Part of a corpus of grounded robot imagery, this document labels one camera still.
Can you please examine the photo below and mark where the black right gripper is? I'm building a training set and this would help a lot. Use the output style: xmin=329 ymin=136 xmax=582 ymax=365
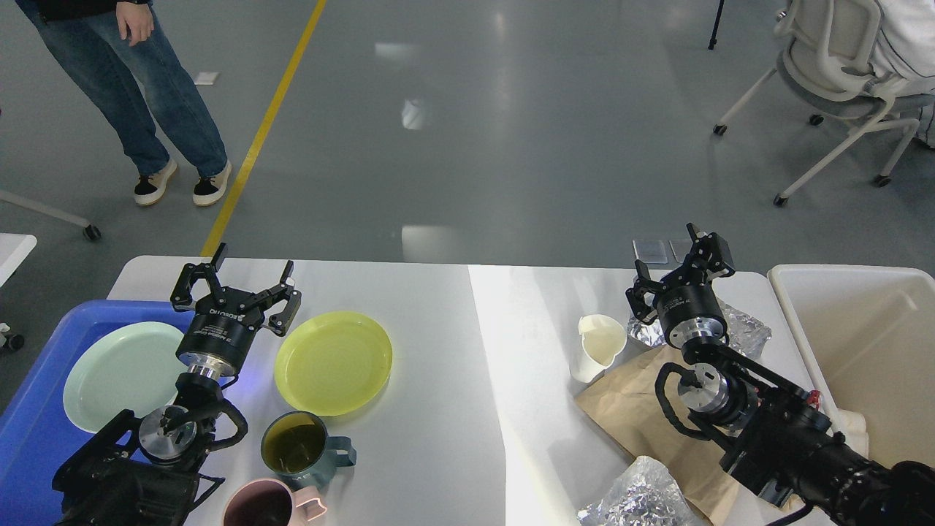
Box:
xmin=627 ymin=223 xmax=736 ymax=348

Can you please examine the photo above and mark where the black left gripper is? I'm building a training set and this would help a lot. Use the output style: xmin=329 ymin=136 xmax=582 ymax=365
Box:
xmin=170 ymin=243 xmax=302 ymax=378

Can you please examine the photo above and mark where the dark teal mug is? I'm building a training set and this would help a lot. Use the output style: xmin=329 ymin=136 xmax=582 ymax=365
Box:
xmin=260 ymin=411 xmax=357 ymax=489

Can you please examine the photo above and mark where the pink mug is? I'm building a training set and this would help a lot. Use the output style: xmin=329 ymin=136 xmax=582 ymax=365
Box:
xmin=221 ymin=477 xmax=328 ymax=525

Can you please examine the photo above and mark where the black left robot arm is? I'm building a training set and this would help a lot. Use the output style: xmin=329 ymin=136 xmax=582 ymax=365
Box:
xmin=51 ymin=243 xmax=302 ymax=525

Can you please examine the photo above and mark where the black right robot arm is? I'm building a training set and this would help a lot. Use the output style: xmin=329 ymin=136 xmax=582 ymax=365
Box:
xmin=627 ymin=224 xmax=934 ymax=525

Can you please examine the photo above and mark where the crumpled foil near gripper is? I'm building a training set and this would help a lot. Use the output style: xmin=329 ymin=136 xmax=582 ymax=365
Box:
xmin=627 ymin=299 xmax=772 ymax=360

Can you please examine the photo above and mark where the white paper cup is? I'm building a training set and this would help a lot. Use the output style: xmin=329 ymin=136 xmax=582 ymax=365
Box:
xmin=570 ymin=314 xmax=627 ymax=383

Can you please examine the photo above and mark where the pale green plate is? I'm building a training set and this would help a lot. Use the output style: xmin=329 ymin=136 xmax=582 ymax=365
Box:
xmin=61 ymin=321 xmax=186 ymax=433

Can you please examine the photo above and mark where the yellow plastic plate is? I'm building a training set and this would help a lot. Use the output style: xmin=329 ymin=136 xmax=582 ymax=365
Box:
xmin=273 ymin=312 xmax=394 ymax=416

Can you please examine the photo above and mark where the brown paper bag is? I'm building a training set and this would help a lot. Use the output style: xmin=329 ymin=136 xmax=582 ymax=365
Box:
xmin=576 ymin=344 xmax=746 ymax=525

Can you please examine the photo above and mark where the chair leg with caster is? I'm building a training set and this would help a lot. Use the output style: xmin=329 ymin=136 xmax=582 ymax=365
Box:
xmin=1 ymin=190 xmax=103 ymax=242

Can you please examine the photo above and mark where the white plastic bin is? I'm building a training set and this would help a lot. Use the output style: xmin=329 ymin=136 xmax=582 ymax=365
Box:
xmin=768 ymin=265 xmax=934 ymax=467

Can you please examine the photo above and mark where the crumpled foil front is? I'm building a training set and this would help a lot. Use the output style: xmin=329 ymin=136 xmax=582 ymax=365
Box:
xmin=577 ymin=456 xmax=705 ymax=525

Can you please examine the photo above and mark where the white side table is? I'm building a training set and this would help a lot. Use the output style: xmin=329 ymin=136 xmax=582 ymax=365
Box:
xmin=0 ymin=233 xmax=37 ymax=286

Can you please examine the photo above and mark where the blue plastic tray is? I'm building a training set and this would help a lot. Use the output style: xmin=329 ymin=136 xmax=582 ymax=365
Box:
xmin=1 ymin=300 xmax=193 ymax=525

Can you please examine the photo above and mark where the black tripod leg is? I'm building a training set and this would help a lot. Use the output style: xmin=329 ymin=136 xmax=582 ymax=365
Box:
xmin=707 ymin=0 xmax=727 ymax=50

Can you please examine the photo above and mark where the white office chair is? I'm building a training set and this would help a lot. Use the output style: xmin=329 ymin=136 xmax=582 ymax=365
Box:
xmin=712 ymin=1 xmax=933 ymax=207

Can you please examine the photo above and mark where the person in jeans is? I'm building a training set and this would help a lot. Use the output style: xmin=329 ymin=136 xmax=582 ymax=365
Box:
xmin=18 ymin=1 xmax=232 ymax=207

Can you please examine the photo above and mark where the seated person white shirt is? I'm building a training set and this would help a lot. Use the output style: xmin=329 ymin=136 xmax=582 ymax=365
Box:
xmin=869 ymin=0 xmax=935 ymax=150

